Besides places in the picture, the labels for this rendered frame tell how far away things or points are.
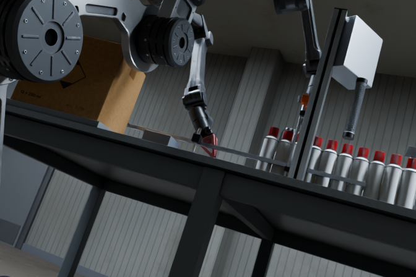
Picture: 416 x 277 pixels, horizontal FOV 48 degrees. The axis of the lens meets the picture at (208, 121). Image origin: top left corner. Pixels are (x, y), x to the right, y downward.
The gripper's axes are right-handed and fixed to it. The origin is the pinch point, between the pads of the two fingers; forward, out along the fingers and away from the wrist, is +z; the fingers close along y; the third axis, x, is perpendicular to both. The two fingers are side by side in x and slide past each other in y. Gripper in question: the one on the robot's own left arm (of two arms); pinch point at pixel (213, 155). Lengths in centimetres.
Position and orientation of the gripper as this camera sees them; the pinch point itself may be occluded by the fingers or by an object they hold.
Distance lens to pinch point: 170.9
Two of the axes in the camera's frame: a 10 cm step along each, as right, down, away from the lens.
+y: 2.6, 3.4, 9.0
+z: 3.4, 8.4, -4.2
